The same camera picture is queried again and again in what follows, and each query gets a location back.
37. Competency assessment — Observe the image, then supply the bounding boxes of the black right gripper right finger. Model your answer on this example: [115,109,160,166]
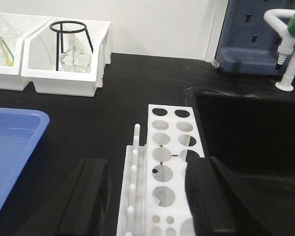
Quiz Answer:
[185,156,277,236]

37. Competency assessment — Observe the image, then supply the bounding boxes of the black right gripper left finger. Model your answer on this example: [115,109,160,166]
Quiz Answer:
[16,159,111,236]

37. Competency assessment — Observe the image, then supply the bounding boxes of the white test tube rack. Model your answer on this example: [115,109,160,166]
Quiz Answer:
[117,104,204,236]

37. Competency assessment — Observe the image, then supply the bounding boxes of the black sink basin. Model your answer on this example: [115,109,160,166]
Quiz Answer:
[185,88,295,236]

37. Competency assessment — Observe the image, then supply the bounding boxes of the blue plastic tray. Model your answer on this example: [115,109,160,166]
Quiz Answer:
[0,108,50,210]

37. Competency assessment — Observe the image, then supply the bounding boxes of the white right storage bin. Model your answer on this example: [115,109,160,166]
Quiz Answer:
[21,17,112,97]

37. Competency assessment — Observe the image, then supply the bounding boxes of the white storage bin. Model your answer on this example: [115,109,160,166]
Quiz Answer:
[0,12,52,91]
[21,17,112,97]

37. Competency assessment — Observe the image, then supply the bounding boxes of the yellow and green droppers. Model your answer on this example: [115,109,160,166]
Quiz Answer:
[0,36,14,66]

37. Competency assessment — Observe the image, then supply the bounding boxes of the glass beaker in middle bin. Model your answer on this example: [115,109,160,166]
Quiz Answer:
[0,28,23,67]

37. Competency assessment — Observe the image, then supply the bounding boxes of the white middle storage bin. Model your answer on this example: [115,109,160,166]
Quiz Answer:
[0,12,52,91]

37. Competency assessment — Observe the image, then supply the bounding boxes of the white lab faucet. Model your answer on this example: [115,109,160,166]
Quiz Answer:
[264,9,295,92]

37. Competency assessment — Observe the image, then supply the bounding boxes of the black wire tripod stand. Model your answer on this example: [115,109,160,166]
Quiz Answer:
[49,20,93,71]

